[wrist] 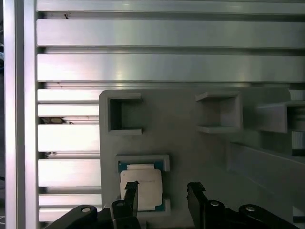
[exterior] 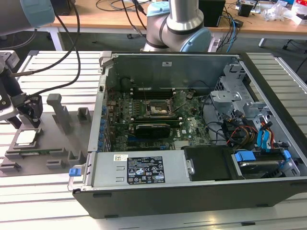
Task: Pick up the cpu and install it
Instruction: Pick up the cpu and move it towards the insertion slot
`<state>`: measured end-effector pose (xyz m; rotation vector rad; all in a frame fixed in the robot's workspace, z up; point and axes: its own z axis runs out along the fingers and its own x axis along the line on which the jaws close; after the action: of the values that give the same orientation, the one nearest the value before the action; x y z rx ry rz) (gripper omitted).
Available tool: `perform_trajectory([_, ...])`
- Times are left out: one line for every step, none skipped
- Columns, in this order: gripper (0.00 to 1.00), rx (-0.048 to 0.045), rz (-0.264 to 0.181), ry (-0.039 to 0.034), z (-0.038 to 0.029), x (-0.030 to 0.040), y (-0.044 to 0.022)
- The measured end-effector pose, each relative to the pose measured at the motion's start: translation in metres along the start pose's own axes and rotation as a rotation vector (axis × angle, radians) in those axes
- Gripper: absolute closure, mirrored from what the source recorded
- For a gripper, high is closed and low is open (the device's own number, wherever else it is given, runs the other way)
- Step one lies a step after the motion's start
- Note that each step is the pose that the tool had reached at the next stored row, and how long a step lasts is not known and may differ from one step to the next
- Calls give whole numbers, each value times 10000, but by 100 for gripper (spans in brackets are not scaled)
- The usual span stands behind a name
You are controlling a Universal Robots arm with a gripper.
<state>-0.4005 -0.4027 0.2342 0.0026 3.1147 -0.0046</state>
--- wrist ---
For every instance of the grey parts rack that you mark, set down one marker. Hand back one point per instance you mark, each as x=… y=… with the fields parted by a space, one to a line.
x=181 y=148

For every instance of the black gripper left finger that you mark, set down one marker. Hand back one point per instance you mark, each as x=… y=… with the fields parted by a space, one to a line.
x=130 y=193

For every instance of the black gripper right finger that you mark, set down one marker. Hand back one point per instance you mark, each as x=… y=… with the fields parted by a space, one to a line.
x=196 y=202

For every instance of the silver CPU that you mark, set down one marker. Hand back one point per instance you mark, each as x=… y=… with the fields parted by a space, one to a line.
x=149 y=190

